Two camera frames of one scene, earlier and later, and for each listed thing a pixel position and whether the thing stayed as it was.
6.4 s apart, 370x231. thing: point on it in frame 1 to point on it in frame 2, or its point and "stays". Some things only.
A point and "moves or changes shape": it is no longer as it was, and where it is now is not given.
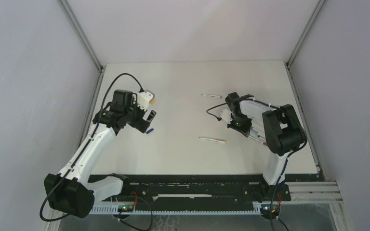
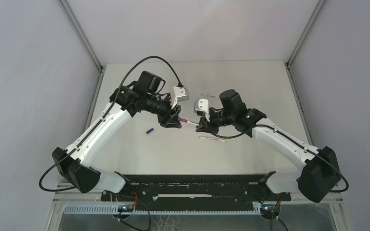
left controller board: x=125 y=208 stays
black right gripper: x=245 y=130 to x=206 y=126
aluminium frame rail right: x=297 y=96 stays
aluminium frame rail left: x=101 y=69 stays
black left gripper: x=140 y=124 to x=170 y=119
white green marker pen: x=212 y=96 stays
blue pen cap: x=150 y=131 stays
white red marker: x=255 y=139 moves or changes shape
